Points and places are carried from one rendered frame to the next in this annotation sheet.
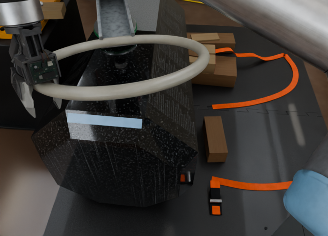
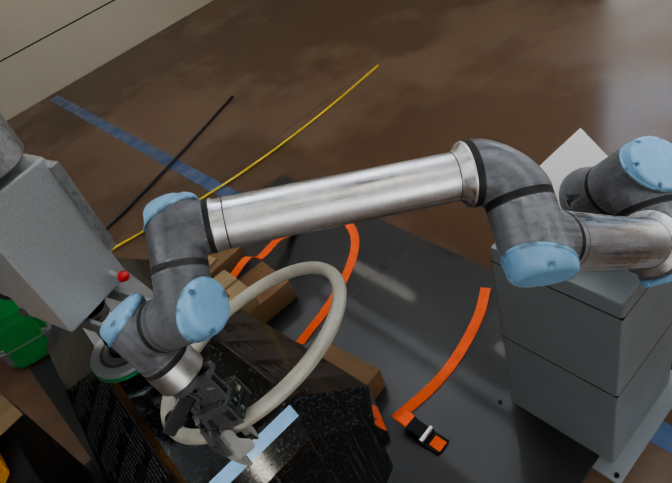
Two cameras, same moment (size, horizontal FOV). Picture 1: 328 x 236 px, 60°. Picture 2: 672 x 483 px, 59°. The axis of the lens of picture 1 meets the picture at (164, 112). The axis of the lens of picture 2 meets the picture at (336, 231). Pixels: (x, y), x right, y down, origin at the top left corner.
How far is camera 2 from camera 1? 67 cm
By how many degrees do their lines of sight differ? 27
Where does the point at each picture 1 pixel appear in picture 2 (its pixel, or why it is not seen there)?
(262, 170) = (429, 350)
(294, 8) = (422, 185)
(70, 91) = (280, 390)
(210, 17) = not seen: hidden behind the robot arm
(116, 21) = not seen: hidden behind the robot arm
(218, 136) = (349, 364)
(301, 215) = (525, 273)
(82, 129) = not seen: outside the picture
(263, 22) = (410, 203)
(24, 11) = (193, 358)
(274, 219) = (496, 383)
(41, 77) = (243, 406)
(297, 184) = (508, 264)
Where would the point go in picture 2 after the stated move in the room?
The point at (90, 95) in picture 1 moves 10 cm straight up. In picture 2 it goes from (301, 375) to (284, 342)
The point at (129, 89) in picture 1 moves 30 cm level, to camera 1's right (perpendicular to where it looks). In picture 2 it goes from (324, 339) to (416, 237)
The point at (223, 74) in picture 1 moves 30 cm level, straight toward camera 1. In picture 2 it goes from (270, 293) to (301, 328)
